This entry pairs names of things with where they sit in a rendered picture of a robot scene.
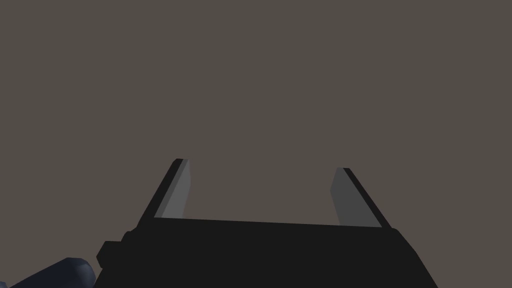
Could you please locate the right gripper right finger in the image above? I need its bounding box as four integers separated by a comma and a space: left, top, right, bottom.
329, 167, 393, 229

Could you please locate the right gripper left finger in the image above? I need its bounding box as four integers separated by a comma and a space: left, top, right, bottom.
136, 158, 192, 229

